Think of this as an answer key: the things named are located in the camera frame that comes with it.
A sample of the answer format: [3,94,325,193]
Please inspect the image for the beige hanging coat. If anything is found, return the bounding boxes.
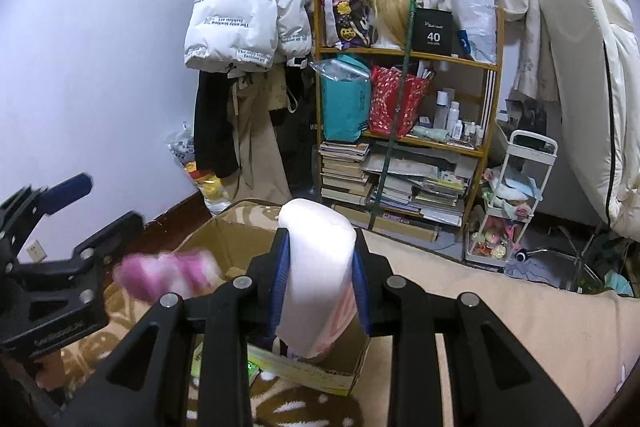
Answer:
[227,71,293,204]

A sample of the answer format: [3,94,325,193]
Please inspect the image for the metal chair base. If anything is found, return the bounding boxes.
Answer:
[520,224,606,294]

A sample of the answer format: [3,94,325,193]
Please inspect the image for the patterned tote bag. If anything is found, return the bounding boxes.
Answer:
[318,0,374,48]

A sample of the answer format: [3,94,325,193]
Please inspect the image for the red gift bag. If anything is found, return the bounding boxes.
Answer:
[369,66,434,139]

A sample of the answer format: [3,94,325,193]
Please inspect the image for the white plastic bag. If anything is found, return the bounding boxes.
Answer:
[446,0,499,64]

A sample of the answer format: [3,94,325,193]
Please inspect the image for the pink white fluffy plush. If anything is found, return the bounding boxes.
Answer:
[112,248,224,301]

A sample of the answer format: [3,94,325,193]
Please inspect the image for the beige blanket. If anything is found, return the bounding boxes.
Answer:
[350,227,637,427]

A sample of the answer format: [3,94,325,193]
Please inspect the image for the wooden shelf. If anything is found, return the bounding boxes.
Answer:
[312,0,505,244]

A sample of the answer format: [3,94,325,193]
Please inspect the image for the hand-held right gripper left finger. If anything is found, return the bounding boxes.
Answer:
[85,227,292,427]

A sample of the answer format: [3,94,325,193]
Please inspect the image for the green pole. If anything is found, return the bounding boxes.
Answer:
[368,0,417,232]

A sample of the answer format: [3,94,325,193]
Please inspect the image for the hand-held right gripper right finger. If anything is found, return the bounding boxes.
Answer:
[351,229,585,427]

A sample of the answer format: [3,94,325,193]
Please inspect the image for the white cloth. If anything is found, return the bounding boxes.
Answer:
[276,199,357,360]

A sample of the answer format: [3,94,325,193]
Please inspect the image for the black hanging garment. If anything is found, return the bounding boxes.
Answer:
[194,68,239,180]

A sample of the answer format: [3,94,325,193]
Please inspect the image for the pile of magazines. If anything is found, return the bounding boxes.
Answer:
[360,146,479,229]

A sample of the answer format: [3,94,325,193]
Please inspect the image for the stack of books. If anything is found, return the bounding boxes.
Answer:
[318,140,374,208]

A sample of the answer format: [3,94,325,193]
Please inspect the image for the black box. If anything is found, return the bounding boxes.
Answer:
[412,8,456,58]

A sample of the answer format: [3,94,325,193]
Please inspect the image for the white padded chair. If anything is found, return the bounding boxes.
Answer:
[539,0,640,239]

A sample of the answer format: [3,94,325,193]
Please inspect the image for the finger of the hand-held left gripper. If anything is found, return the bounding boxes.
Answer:
[0,211,147,360]
[0,173,94,228]

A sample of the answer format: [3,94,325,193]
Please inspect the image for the teal bag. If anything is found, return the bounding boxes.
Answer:
[320,54,373,144]

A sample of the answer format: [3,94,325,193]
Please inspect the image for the plastic bag with yellow toys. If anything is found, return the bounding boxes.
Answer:
[167,123,234,214]

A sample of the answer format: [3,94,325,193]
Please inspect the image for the blonde wig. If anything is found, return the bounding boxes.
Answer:
[365,0,419,51]

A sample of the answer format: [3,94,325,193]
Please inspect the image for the white rolling cart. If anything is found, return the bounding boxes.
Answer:
[463,130,559,264]

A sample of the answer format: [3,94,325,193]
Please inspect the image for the cardboard box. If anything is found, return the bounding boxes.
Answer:
[172,206,373,398]

